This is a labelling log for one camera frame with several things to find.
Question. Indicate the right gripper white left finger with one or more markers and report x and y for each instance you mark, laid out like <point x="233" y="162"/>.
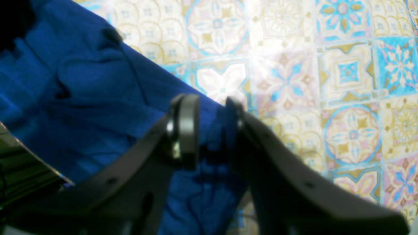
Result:
<point x="128" y="196"/>

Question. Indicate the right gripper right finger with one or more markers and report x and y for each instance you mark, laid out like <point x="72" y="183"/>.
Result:
<point x="289" y="197"/>

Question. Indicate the blue long-sleeve T-shirt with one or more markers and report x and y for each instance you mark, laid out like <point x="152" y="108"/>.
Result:
<point x="78" y="97"/>

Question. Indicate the patterned tile tablecloth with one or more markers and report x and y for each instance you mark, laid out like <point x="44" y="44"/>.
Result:
<point x="336" y="80"/>

